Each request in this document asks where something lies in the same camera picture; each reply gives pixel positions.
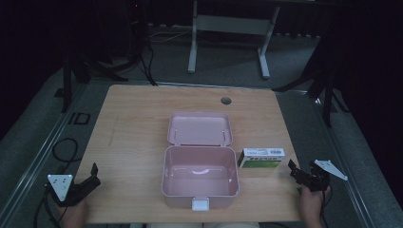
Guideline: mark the person's right hand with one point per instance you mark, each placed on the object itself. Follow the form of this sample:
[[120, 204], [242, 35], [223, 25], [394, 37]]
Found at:
[[312, 204]]

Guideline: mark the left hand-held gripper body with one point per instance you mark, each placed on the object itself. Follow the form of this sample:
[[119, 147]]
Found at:
[[65, 190]]

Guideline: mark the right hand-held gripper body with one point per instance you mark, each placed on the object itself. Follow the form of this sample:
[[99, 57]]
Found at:
[[320, 175]]

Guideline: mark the white and green medicine box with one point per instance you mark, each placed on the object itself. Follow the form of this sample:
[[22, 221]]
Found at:
[[261, 159]]

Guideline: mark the person's left hand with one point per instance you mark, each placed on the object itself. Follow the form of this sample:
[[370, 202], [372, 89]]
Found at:
[[74, 215]]

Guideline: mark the pink plastic storage box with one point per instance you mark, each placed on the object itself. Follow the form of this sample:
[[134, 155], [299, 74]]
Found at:
[[199, 177]]

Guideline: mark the white metal desk frame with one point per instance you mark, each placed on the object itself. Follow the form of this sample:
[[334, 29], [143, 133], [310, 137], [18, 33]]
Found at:
[[233, 25]]

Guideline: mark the metal floor rail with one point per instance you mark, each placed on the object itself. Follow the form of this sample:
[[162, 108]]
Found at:
[[345, 158], [38, 155]]

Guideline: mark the black tripod stand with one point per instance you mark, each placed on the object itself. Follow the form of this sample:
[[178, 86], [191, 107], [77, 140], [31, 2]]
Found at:
[[323, 85], [95, 66]]

